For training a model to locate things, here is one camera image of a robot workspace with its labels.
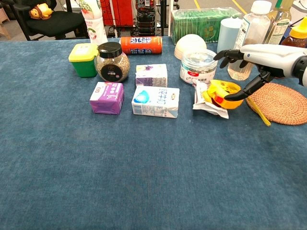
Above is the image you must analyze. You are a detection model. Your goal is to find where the orange plush toy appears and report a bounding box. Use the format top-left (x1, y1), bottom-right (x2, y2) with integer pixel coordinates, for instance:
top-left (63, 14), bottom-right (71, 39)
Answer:
top-left (29, 2), bottom-right (54, 20)

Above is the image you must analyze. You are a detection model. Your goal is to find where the light blue plastic cup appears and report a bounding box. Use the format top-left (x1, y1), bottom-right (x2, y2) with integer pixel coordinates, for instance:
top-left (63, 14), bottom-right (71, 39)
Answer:
top-left (216, 17), bottom-right (243, 54)

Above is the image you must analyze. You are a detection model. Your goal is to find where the black office chair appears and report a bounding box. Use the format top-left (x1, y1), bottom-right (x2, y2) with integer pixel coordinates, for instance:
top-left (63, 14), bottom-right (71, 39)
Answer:
top-left (9, 0), bottom-right (89, 41)

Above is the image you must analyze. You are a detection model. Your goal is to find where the upturned beige bowl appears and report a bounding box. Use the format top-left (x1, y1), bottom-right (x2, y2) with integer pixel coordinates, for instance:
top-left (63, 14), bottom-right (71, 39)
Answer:
top-left (174, 34), bottom-right (207, 60)

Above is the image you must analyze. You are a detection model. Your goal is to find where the yellow green plastic container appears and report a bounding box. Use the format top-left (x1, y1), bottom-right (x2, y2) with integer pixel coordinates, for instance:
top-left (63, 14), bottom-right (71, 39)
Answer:
top-left (68, 43), bottom-right (99, 78)

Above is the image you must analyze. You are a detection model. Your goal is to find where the white blue milk carton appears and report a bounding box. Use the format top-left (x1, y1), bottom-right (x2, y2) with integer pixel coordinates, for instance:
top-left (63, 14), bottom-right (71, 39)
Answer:
top-left (131, 85), bottom-right (180, 119)

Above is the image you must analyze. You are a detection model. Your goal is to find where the round woven rattan coaster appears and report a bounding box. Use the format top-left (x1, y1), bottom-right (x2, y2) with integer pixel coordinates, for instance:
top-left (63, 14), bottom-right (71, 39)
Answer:
top-left (245, 82), bottom-right (307, 126)

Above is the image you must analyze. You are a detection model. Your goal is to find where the honey bottle yellow cap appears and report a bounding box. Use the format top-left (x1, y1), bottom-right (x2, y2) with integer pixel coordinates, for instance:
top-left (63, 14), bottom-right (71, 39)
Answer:
top-left (280, 23), bottom-right (307, 48)

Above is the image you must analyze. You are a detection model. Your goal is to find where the dark tea bottle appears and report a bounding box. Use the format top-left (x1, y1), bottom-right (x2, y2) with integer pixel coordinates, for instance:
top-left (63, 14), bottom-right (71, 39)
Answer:
top-left (135, 0), bottom-right (159, 36)

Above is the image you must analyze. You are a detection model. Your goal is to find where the glass seed jar black lid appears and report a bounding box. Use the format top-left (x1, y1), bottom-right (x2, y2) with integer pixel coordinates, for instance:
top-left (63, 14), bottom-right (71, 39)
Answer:
top-left (95, 42), bottom-right (131, 83)

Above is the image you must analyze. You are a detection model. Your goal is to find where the yellow oil bottle white cap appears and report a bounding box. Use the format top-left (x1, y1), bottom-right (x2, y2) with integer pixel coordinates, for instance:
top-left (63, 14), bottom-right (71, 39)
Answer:
top-left (263, 0), bottom-right (295, 46)

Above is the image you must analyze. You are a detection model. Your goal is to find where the purple white tissue pack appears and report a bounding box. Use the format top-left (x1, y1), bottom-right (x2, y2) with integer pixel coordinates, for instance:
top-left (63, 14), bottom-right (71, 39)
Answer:
top-left (89, 81), bottom-right (125, 115)

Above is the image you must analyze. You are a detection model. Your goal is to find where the white lidded plastic jar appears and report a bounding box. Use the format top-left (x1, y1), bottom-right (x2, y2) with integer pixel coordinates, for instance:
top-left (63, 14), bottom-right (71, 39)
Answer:
top-left (179, 49), bottom-right (218, 85)

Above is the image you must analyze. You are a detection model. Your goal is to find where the small purple white drink carton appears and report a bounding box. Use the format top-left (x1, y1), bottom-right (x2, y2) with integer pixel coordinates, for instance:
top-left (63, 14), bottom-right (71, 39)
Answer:
top-left (135, 63), bottom-right (168, 88)

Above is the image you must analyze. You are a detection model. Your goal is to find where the blue table mat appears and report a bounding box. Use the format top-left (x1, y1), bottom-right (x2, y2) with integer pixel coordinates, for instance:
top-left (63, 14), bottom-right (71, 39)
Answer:
top-left (0, 35), bottom-right (307, 230)

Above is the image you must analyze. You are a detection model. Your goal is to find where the clear bottle white cap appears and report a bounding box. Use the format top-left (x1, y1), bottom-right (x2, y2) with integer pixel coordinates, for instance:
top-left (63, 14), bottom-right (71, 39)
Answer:
top-left (227, 0), bottom-right (272, 81)

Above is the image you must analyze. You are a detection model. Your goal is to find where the white drink bottle yellow cap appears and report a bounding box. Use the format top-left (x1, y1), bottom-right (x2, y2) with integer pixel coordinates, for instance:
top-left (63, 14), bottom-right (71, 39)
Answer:
top-left (80, 0), bottom-right (108, 46)

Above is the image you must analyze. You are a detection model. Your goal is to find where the red cabinet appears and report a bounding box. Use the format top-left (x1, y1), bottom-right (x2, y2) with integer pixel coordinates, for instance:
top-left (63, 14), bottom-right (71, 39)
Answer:
top-left (100, 0), bottom-right (135, 27)

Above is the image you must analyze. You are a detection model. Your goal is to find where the black tripod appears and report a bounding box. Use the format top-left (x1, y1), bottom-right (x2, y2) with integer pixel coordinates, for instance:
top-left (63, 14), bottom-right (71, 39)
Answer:
top-left (160, 0), bottom-right (168, 36)

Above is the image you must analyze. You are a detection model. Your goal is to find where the white snack packet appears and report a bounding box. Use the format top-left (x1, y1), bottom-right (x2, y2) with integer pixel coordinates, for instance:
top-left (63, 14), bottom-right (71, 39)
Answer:
top-left (192, 79), bottom-right (229, 119)

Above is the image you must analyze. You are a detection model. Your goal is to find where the light wooden furniture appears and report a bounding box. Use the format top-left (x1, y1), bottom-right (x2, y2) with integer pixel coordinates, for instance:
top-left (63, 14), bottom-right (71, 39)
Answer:
top-left (0, 8), bottom-right (12, 40)

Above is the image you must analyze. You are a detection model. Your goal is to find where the orange Arctic Ocean can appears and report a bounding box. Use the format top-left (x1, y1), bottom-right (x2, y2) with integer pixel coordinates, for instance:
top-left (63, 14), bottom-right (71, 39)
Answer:
top-left (119, 36), bottom-right (163, 55)

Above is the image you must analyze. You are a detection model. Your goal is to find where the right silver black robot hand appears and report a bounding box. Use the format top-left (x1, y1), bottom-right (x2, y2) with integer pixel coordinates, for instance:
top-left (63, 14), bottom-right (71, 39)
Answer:
top-left (213, 44), bottom-right (307, 101)

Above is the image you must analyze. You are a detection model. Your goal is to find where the clear box of green packets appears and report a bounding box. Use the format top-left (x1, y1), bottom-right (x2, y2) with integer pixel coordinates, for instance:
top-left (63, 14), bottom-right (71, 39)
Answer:
top-left (170, 7), bottom-right (242, 44)

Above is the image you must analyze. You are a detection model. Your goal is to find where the yellow plastic toy with strap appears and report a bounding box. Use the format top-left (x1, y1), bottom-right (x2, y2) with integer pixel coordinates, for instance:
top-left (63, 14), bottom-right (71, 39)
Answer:
top-left (202, 79), bottom-right (272, 127)

